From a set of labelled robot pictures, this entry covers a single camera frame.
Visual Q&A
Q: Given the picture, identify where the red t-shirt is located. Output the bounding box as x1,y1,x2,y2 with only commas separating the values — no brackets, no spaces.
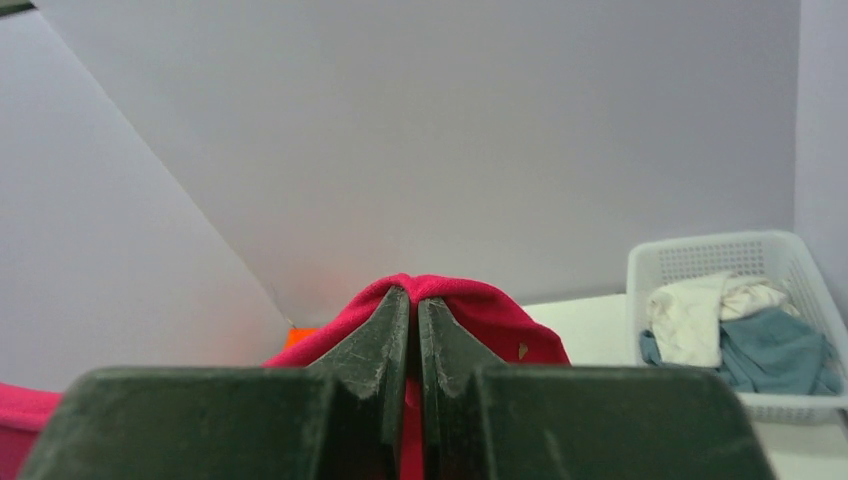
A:
1,273,569,479

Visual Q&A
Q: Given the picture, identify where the folded orange t-shirt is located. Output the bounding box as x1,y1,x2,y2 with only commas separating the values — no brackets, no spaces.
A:
283,327,318,351

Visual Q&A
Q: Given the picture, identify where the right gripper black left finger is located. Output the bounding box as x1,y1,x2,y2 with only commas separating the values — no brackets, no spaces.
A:
19,287,410,479

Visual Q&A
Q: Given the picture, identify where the blue cloth in basket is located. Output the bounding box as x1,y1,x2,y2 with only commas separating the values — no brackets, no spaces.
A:
638,308,844,396

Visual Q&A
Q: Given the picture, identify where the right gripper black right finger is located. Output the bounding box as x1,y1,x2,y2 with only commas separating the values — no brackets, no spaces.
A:
418,298,774,479

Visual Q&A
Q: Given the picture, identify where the white cloth in basket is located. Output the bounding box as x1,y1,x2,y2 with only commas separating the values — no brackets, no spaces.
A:
646,271,800,368

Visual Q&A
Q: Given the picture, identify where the white plastic basket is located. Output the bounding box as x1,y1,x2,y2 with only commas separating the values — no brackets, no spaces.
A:
626,231,847,424

